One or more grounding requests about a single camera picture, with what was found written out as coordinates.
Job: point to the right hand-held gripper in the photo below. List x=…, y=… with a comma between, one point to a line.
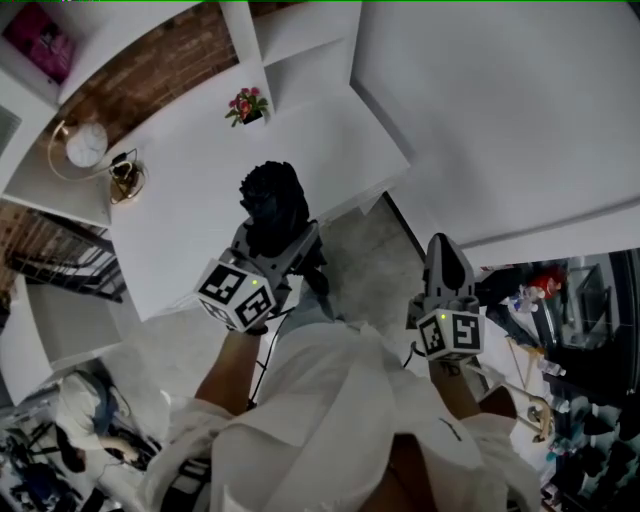
x=450, y=330

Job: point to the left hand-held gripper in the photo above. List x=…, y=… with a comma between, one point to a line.
x=235, y=295

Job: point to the black umbrella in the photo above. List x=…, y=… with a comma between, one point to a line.
x=275, y=200

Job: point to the person's left forearm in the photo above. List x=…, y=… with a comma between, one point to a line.
x=230, y=370

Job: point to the person's right forearm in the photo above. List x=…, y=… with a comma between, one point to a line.
x=452, y=390

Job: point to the person's jeans leg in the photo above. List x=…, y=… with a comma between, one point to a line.
x=315, y=307

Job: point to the white table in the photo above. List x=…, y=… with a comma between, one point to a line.
x=190, y=210

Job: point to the red round object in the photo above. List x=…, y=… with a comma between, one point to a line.
x=549, y=282

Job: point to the pink potted flowers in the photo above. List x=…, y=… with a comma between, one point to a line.
x=246, y=106

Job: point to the clear plastic bottle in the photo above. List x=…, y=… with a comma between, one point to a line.
x=554, y=369

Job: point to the wooden hanger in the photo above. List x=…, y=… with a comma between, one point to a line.
x=525, y=395

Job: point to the person's white shirt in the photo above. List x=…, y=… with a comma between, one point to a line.
x=340, y=410

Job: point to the black metal railing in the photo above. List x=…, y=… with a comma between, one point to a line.
x=70, y=260

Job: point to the white round clock gold stand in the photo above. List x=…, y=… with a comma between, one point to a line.
x=86, y=145

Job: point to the white shelf unit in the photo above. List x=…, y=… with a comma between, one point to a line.
x=55, y=195

